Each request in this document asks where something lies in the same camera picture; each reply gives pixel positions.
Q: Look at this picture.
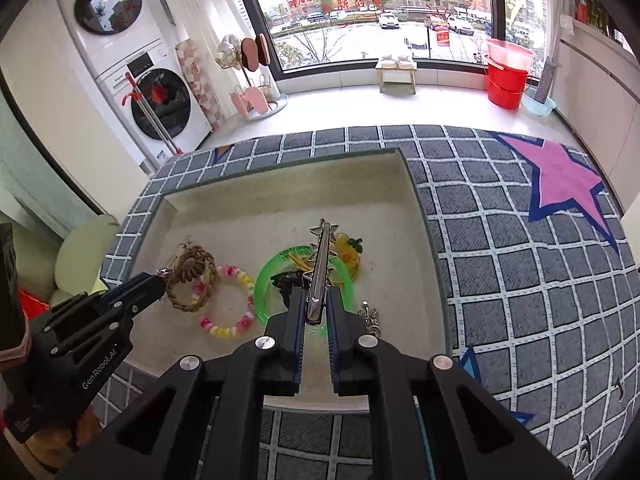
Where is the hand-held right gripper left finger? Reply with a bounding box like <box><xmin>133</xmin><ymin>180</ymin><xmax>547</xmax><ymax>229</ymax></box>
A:
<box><xmin>57</xmin><ymin>287</ymin><xmax>307</xmax><ymax>480</ymax></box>

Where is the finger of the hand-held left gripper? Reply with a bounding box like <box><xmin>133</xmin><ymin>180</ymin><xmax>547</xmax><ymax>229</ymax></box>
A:
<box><xmin>30</xmin><ymin>272</ymin><xmax>167</xmax><ymax>335</ymax></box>
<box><xmin>31</xmin><ymin>289</ymin><xmax>167</xmax><ymax>362</ymax></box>

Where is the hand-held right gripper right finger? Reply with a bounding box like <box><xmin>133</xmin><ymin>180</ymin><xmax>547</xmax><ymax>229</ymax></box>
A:
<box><xmin>325</xmin><ymin>287</ymin><xmax>573</xmax><ymax>480</ymax></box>

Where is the silver metal clasp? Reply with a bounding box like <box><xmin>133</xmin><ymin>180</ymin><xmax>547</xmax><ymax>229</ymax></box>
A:
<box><xmin>357</xmin><ymin>300</ymin><xmax>384</xmax><ymax>337</ymax></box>

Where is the brown rope bracelet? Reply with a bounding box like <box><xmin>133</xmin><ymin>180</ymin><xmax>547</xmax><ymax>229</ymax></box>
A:
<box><xmin>163</xmin><ymin>243</ymin><xmax>220</xmax><ymax>314</ymax></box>

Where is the green translucent bangle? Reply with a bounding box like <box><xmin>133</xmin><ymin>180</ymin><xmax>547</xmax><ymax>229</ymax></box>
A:
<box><xmin>253</xmin><ymin>244</ymin><xmax>357</xmax><ymax>323</ymax></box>

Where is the silver star hair clip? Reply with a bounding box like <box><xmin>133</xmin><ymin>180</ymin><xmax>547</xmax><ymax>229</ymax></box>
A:
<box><xmin>306</xmin><ymin>218</ymin><xmax>341</xmax><ymax>324</ymax></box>

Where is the brown spiral hair tie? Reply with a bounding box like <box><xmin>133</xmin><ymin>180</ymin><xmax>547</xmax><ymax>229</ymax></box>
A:
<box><xmin>175</xmin><ymin>250</ymin><xmax>208</xmax><ymax>287</ymax></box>

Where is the yellow thin bangle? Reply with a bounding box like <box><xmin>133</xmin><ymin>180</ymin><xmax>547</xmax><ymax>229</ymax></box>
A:
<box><xmin>284</xmin><ymin>232</ymin><xmax>365</xmax><ymax>283</ymax></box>

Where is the pink yellow bead bracelet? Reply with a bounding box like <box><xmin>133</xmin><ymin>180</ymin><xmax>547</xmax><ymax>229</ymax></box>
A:
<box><xmin>192</xmin><ymin>264</ymin><xmax>256</xmax><ymax>342</ymax></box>

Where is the beige shallow tray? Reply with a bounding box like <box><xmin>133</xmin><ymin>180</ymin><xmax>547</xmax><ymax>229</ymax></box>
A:
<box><xmin>100</xmin><ymin>147</ymin><xmax>459</xmax><ymax>396</ymax></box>

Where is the black hair clip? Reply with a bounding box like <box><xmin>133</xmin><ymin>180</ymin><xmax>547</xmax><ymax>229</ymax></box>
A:
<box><xmin>272</xmin><ymin>270</ymin><xmax>309</xmax><ymax>307</ymax></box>

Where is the pale green sofa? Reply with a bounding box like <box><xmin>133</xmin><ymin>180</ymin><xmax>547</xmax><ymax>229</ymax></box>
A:
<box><xmin>0</xmin><ymin>214</ymin><xmax>121</xmax><ymax>322</ymax></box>

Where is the red cloth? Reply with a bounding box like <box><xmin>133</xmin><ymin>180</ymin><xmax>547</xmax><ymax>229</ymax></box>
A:
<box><xmin>19</xmin><ymin>287</ymin><xmax>52</xmax><ymax>322</ymax></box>

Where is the red mop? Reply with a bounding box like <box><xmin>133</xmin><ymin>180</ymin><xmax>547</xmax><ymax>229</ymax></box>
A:
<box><xmin>122</xmin><ymin>72</ymin><xmax>185</xmax><ymax>157</ymax></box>

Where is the blue checked star mat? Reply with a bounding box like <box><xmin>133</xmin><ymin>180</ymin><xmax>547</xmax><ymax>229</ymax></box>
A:
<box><xmin>97</xmin><ymin>125</ymin><xmax>640</xmax><ymax>480</ymax></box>

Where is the white washing machine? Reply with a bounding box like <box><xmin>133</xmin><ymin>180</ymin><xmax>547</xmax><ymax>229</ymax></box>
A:
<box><xmin>94</xmin><ymin>50</ymin><xmax>214</xmax><ymax>169</ymax></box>

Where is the pink checked folded board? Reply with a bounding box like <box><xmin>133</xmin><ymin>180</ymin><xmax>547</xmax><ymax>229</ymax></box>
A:
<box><xmin>174</xmin><ymin>38</ymin><xmax>221</xmax><ymax>132</ymax></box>

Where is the slipper rack with slippers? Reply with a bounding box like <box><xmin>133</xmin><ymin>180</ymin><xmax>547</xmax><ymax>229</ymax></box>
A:
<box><xmin>214</xmin><ymin>33</ymin><xmax>290</xmax><ymax>121</ymax></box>

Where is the wooden stool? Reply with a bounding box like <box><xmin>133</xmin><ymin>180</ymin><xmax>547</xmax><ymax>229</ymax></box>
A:
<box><xmin>375</xmin><ymin>62</ymin><xmax>419</xmax><ymax>95</ymax></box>

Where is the white dryer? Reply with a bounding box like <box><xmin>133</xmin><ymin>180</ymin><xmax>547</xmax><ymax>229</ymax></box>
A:
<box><xmin>53</xmin><ymin>0</ymin><xmax>177</xmax><ymax>79</ymax></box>

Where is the white slippers pair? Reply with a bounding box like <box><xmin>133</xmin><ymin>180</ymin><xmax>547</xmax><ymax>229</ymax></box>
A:
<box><xmin>378</xmin><ymin>53</ymin><xmax>418</xmax><ymax>70</ymax></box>

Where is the red bucket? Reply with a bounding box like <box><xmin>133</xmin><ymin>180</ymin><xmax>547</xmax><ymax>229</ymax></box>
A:
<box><xmin>483</xmin><ymin>56</ymin><xmax>532</xmax><ymax>110</ymax></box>

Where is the white curtain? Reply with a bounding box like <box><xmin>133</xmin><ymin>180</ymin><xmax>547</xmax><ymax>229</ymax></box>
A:
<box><xmin>175</xmin><ymin>0</ymin><xmax>254</xmax><ymax>42</ymax></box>

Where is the light blue basin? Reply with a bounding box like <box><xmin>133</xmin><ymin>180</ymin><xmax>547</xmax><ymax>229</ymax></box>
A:
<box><xmin>520</xmin><ymin>91</ymin><xmax>557</xmax><ymax>116</ymax></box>

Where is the large window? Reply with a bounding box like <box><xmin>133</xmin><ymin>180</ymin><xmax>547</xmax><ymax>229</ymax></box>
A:
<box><xmin>240</xmin><ymin>0</ymin><xmax>562</xmax><ymax>79</ymax></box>

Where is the grey washboard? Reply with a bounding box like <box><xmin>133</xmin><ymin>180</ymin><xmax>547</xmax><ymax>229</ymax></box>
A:
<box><xmin>534</xmin><ymin>57</ymin><xmax>559</xmax><ymax>104</ymax></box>

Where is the white cabinet counter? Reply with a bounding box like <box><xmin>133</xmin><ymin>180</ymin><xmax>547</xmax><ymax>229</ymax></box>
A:
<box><xmin>544</xmin><ymin>34</ymin><xmax>640</xmax><ymax>173</ymax></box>

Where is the green potted plant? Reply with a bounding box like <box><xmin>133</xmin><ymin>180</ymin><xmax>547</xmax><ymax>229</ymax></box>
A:
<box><xmin>564</xmin><ymin>0</ymin><xmax>617</xmax><ymax>37</ymax></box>

